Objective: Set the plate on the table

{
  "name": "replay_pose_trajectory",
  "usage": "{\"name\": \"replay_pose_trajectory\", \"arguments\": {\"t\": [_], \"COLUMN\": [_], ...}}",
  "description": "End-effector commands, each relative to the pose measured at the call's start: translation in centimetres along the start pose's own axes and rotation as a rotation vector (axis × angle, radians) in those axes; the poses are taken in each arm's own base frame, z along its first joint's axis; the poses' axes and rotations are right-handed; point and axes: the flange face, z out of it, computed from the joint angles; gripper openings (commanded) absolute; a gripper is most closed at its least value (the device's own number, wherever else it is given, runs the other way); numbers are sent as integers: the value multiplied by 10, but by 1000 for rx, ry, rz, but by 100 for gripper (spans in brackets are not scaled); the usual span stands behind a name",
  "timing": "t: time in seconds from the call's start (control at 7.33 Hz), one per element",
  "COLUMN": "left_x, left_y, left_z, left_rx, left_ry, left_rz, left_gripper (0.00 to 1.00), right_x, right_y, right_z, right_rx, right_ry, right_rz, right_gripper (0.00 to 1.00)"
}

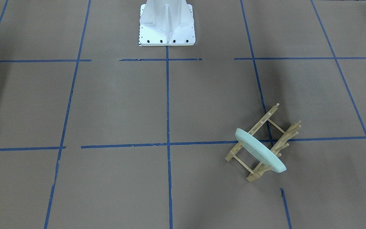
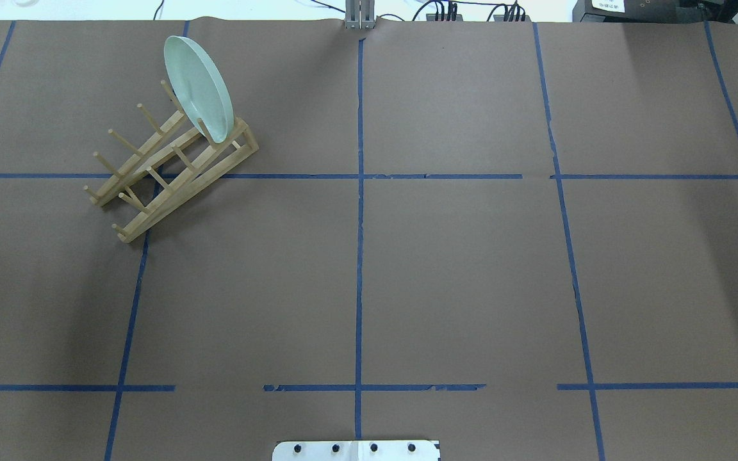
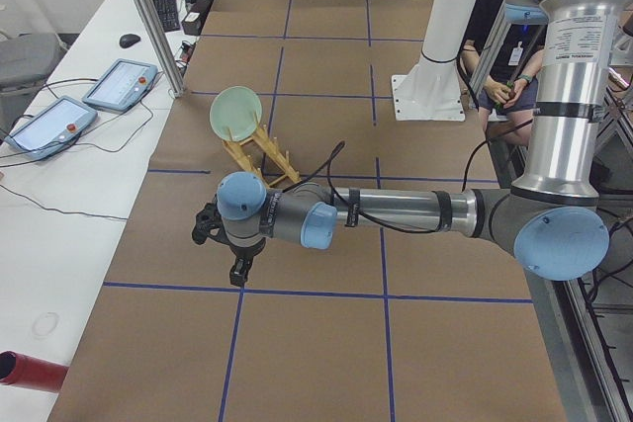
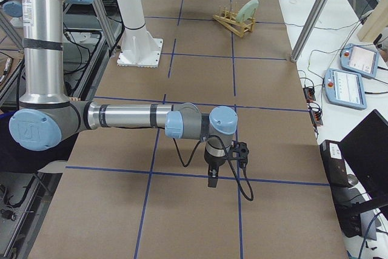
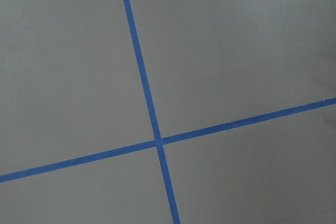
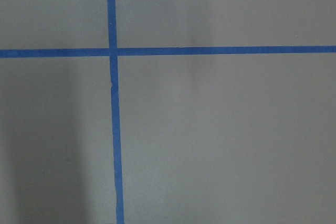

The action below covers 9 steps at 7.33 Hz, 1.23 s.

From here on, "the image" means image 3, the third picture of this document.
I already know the aluminium frame post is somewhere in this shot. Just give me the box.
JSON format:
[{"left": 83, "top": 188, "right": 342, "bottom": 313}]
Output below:
[{"left": 134, "top": 0, "right": 185, "bottom": 98}]

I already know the far teach pendant tablet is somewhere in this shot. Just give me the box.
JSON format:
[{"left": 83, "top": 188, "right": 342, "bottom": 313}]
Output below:
[{"left": 82, "top": 58, "right": 158, "bottom": 112}]

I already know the brown paper table cover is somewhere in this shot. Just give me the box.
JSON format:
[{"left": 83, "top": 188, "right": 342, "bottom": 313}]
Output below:
[{"left": 50, "top": 0, "right": 566, "bottom": 421}]

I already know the pale green plate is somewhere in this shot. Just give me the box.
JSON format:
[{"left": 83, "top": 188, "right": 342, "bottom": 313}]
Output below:
[{"left": 210, "top": 86, "right": 262, "bottom": 141}]

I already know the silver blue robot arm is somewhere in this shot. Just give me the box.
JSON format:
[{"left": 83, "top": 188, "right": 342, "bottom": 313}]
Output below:
[{"left": 198, "top": 0, "right": 631, "bottom": 287}]

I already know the teach pendant tablet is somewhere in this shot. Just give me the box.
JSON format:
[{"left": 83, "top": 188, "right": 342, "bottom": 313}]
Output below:
[
  {"left": 5, "top": 96, "right": 97, "bottom": 159},
  {"left": 82, "top": 58, "right": 158, "bottom": 112}
]

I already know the red cylinder tube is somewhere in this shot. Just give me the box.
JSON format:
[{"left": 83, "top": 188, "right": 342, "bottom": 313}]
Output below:
[{"left": 1, "top": 351, "right": 68, "bottom": 393}]

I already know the black computer mouse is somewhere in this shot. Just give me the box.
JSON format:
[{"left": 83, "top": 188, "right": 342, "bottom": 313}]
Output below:
[{"left": 119, "top": 34, "right": 140, "bottom": 49}]

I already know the near teach pendant tablet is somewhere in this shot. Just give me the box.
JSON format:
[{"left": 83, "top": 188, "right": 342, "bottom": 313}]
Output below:
[{"left": 5, "top": 96, "right": 97, "bottom": 159}]

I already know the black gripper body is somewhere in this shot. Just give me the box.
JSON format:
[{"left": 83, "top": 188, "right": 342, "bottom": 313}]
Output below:
[{"left": 228, "top": 238, "right": 266, "bottom": 264}]

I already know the grey office chair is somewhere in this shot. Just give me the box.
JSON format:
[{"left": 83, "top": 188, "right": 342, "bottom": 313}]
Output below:
[{"left": 1, "top": 33, "right": 64, "bottom": 137}]

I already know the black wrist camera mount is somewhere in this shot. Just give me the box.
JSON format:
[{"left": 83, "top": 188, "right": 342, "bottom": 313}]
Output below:
[{"left": 192, "top": 199, "right": 228, "bottom": 245}]

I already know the dark box on table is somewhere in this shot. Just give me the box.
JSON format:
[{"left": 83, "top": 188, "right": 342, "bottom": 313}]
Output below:
[{"left": 181, "top": 0, "right": 213, "bottom": 36}]

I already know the wooden dish rack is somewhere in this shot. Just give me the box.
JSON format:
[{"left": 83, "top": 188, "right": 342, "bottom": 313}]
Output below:
[{"left": 220, "top": 114, "right": 300, "bottom": 188}]

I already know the black keyboard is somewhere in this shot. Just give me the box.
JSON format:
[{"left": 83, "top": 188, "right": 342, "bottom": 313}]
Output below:
[{"left": 151, "top": 0, "right": 180, "bottom": 32}]

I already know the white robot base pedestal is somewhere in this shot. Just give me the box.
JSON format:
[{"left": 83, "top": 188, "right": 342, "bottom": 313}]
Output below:
[{"left": 392, "top": 0, "right": 476, "bottom": 122}]

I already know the seated person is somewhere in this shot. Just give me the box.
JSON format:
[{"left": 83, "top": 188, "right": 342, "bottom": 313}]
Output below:
[{"left": 462, "top": 0, "right": 545, "bottom": 146}]

